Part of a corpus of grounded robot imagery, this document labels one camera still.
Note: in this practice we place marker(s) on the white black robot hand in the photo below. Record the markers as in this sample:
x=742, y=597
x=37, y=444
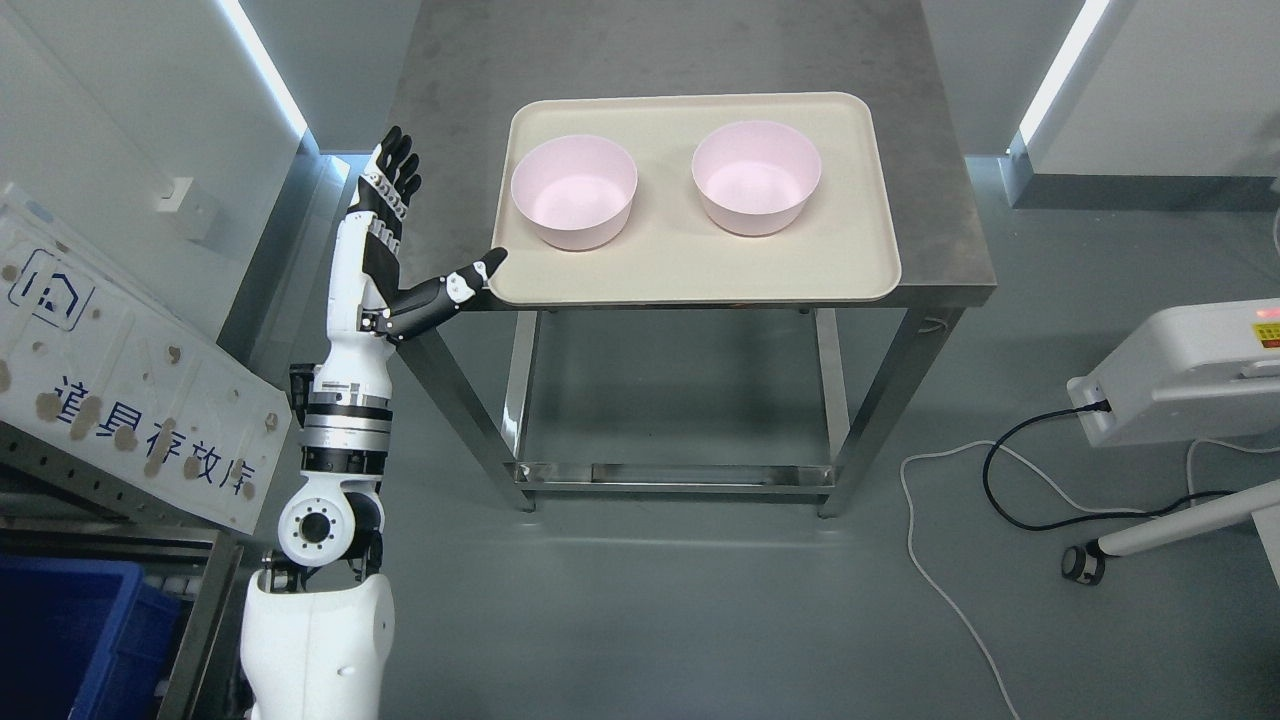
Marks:
x=366, y=299

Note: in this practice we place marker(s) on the pink bowl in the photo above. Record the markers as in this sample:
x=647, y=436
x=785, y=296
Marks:
x=577, y=191
x=755, y=177

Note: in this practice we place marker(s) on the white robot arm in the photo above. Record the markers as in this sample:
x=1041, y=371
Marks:
x=319, y=617

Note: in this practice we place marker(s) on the metal shelf rack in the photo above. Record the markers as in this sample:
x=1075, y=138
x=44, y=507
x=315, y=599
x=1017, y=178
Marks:
x=55, y=505

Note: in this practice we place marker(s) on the white sign board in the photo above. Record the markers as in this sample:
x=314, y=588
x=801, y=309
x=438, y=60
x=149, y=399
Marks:
x=98, y=369

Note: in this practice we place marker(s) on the stainless steel table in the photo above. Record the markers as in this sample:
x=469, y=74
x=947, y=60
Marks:
x=893, y=222

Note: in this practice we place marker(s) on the beige plastic tray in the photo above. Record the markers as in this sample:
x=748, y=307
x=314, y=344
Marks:
x=841, y=250

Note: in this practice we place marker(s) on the blue plastic bin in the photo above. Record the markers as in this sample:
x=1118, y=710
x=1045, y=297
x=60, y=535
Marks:
x=82, y=639

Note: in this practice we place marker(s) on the white machine on stand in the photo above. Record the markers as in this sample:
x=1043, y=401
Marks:
x=1187, y=372

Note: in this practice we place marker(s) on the white wall socket box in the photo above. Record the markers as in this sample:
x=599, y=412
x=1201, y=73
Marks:
x=190, y=209

